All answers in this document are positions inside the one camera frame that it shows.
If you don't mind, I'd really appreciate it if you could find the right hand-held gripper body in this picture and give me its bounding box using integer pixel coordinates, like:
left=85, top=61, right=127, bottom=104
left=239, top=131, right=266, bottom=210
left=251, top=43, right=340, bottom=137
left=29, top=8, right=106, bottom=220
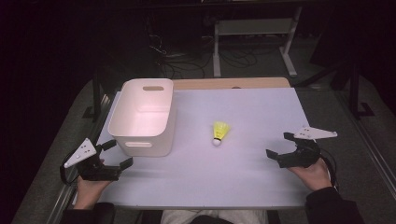
left=276, top=125, right=338, bottom=169

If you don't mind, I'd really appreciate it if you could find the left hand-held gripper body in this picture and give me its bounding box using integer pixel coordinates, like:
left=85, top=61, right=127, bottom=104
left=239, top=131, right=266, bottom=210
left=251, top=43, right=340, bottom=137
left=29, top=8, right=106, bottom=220
left=64, top=138, right=122, bottom=182

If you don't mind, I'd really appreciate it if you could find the white plastic storage bin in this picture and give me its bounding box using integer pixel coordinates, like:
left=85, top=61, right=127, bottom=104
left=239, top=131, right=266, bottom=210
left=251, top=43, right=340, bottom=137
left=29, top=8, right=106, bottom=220
left=106, top=77, right=176, bottom=158

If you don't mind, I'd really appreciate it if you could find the yellow shuttlecock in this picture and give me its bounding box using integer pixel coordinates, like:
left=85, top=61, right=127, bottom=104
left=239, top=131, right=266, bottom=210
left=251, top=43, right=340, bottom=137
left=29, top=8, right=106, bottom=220
left=212, top=121, right=232, bottom=147

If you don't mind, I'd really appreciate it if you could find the person's left hand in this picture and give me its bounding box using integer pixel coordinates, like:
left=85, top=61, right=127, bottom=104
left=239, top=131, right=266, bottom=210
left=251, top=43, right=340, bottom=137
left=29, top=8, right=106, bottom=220
left=73, top=159, right=112, bottom=210

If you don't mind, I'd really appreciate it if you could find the person's right hand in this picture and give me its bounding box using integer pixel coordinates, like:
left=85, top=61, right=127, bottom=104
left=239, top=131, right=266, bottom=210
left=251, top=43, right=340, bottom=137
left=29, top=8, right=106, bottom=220
left=288, top=158, right=332, bottom=191

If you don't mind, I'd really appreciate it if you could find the white table cover sheet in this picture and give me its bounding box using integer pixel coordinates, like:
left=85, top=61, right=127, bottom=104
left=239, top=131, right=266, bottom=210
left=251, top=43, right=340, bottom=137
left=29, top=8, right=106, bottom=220
left=73, top=87, right=312, bottom=210

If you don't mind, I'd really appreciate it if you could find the black metal stand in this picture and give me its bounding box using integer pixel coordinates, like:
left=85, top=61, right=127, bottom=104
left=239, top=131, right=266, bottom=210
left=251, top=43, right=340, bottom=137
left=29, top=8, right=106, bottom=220
left=81, top=69, right=110, bottom=123
left=293, top=57, right=376, bottom=120

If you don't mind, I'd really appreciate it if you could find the person's lap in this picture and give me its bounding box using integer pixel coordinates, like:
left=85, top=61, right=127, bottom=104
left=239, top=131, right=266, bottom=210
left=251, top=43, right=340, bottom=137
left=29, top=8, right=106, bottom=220
left=160, top=208, right=269, bottom=224

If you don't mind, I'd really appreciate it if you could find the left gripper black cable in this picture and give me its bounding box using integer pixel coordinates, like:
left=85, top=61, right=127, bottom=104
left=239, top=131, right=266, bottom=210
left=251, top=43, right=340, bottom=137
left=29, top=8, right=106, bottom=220
left=59, top=158, right=79, bottom=187

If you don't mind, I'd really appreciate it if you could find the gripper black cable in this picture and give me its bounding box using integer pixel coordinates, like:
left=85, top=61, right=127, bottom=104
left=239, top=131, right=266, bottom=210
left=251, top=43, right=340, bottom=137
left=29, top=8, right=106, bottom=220
left=59, top=158, right=79, bottom=187
left=318, top=148, right=339, bottom=189

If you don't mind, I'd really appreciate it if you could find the aluminium rail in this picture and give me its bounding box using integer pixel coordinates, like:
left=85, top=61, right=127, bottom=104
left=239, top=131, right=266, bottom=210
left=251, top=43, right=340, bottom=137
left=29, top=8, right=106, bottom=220
left=46, top=92, right=114, bottom=224
left=335, top=91, right=396, bottom=199

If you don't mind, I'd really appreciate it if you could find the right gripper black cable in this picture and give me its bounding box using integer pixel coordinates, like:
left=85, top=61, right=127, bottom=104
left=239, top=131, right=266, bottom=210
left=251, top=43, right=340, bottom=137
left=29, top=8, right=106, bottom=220
left=318, top=148, right=339, bottom=189

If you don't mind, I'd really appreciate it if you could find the tangle of floor cables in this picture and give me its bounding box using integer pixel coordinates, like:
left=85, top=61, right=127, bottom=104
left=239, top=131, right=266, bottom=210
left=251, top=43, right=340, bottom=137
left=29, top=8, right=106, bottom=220
left=144, top=18, right=281, bottom=80

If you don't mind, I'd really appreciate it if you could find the white metal desk frame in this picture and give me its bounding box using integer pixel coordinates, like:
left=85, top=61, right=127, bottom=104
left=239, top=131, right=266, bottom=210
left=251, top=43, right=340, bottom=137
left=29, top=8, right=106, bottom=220
left=212, top=6, right=304, bottom=78

